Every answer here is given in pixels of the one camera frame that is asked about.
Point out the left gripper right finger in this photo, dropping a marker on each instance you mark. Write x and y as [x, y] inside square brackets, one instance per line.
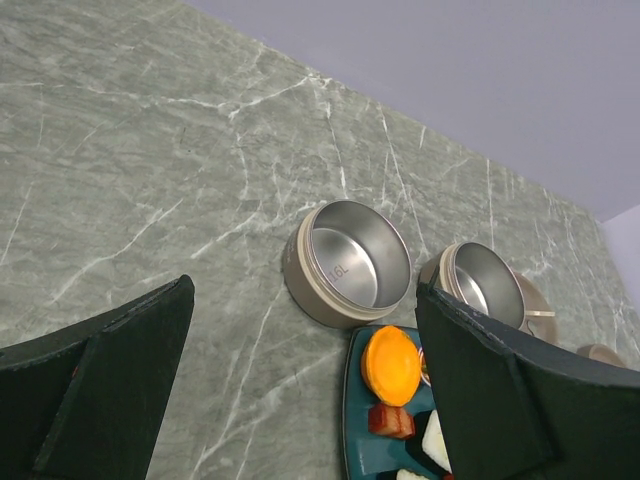
[514, 407]

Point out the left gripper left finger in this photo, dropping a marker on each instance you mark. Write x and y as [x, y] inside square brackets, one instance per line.
[87, 401]

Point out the sushi roll yellow centre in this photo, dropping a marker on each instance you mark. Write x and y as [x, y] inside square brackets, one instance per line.
[427, 446]

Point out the small burger toy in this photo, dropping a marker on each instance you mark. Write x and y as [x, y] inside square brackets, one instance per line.
[424, 374]

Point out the red meat piece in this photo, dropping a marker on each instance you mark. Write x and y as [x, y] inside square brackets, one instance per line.
[390, 421]

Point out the orange egg tart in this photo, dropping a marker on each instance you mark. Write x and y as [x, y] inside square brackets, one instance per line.
[390, 366]

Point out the sushi roll green centre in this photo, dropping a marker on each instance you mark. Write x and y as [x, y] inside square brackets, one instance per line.
[405, 474]

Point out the right steel lunch container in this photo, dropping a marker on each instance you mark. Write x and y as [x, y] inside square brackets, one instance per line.
[476, 275]

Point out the steel lunch container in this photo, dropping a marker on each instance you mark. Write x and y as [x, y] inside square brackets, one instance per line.
[476, 275]
[346, 265]

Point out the left steel lunch container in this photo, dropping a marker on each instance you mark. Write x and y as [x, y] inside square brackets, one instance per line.
[346, 265]

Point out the teal square plate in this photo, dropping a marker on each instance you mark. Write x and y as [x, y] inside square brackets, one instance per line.
[366, 455]

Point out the beige lid with handle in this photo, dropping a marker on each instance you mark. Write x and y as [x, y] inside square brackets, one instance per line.
[531, 312]

